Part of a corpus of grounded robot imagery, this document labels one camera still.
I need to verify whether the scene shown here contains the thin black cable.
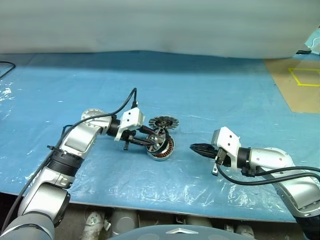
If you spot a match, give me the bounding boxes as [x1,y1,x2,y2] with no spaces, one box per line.
[0,60,16,79]

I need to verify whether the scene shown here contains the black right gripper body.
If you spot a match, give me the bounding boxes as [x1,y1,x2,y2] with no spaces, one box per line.
[211,146,232,176]

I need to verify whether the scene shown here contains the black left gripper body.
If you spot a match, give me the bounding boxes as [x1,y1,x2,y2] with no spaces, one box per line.
[121,128,141,152]

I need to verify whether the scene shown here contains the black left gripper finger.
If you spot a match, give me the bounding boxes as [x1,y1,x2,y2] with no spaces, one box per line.
[129,137,156,148]
[136,126,158,135]

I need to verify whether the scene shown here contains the brown board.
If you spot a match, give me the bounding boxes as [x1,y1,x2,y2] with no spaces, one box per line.
[264,57,320,114]

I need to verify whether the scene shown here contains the white printed bag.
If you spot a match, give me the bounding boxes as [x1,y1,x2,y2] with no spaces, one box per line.
[81,210,112,240]

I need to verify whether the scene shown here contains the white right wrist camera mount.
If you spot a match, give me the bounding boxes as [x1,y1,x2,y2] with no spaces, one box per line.
[210,126,242,172]

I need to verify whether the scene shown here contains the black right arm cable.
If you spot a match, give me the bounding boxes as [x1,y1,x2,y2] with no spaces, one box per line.
[215,148,320,186]

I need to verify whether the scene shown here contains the pale rounded container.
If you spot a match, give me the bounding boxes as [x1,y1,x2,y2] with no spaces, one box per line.
[186,216,213,228]

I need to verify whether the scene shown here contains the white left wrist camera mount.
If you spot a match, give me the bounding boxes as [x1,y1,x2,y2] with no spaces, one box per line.
[114,106,146,142]

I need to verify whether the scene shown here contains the white foam backdrop sheet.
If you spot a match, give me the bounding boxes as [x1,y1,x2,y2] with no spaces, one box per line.
[0,0,320,60]

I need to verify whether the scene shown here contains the yellow tape square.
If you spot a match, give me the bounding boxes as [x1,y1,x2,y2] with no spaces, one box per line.
[288,67,320,88]

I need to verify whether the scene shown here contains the grey round container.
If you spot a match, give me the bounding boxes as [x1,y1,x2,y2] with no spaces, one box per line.
[110,209,139,237]

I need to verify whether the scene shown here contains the black spoked rotor ring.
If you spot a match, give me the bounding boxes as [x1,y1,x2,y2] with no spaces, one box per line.
[144,126,168,154]

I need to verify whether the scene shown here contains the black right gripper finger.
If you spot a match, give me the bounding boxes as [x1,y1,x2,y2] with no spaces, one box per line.
[189,142,214,152]
[191,147,216,159]

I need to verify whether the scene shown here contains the grey robot torso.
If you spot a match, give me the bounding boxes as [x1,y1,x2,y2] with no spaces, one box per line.
[107,224,257,240]

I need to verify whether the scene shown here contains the teal fabric bundle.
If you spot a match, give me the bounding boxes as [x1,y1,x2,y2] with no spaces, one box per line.
[304,24,320,55]

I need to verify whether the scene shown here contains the white rounded container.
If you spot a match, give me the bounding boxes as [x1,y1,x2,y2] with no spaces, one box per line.
[234,224,256,238]

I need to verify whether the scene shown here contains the silver stator with copper coils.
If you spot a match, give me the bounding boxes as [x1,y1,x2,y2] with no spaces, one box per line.
[147,136,176,162]

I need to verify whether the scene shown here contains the round metal rotor disc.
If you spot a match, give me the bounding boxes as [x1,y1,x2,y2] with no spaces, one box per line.
[148,115,181,131]

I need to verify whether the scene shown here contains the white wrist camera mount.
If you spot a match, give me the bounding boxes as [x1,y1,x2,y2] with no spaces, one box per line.
[210,126,242,172]
[114,106,146,142]

